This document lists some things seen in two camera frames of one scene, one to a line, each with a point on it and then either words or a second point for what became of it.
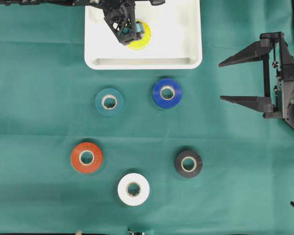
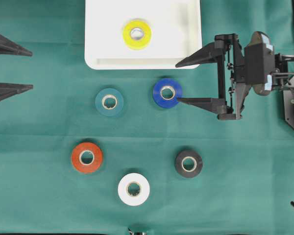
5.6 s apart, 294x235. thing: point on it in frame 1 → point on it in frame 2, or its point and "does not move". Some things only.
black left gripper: [119, 14] → [5, 46]
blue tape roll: [159, 89] does not move
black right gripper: [285, 74] → [229, 48]
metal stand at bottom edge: [142, 232] does not move
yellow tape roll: [141, 43] does not move
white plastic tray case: [175, 42] does not move
